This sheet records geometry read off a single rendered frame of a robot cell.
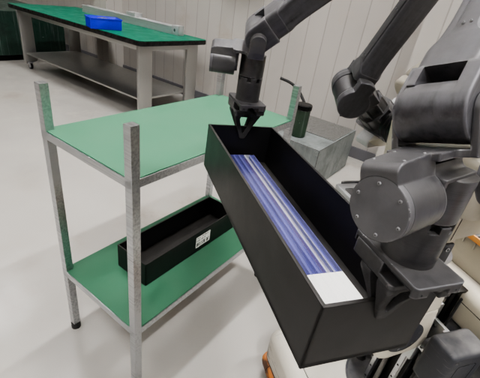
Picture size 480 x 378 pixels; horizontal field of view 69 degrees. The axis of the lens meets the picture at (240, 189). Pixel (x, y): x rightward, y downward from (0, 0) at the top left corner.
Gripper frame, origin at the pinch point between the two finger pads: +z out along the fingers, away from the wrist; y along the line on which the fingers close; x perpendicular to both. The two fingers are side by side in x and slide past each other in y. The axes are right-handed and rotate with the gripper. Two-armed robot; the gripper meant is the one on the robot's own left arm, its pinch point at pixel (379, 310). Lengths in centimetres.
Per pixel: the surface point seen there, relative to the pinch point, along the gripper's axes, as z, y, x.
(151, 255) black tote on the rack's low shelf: 73, -99, -17
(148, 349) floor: 110, -79, -20
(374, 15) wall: -32, -287, 202
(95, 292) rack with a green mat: 75, -82, -40
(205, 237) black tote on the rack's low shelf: 69, -103, 7
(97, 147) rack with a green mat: 15, -82, -36
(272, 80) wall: 52, -367, 146
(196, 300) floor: 109, -102, 6
